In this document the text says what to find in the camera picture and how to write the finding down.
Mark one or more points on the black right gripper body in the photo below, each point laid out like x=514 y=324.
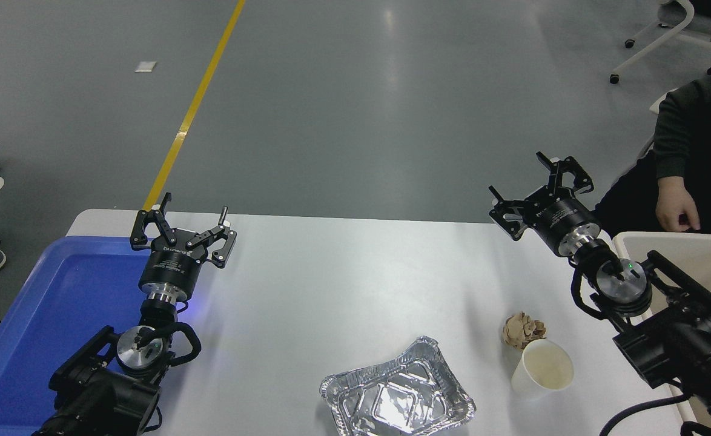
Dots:
x=564 y=217

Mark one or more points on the crumpled tan paper ball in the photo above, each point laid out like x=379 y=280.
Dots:
x=522 y=330

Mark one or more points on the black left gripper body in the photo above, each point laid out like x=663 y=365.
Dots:
x=171 y=269

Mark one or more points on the silver foil tray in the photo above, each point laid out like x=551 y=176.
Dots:
x=392 y=393

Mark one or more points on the large pale bin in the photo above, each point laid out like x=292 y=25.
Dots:
x=694 y=254

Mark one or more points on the person's right forearm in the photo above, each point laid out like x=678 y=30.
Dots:
x=673 y=145

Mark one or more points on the white paper cup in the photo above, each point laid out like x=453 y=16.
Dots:
x=543 y=363

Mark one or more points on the blue plastic tray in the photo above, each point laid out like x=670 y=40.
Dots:
x=59 y=315

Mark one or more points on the person's right hand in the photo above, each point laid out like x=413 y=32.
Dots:
x=676 y=209

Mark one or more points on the person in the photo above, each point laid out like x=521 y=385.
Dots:
x=707 y=133

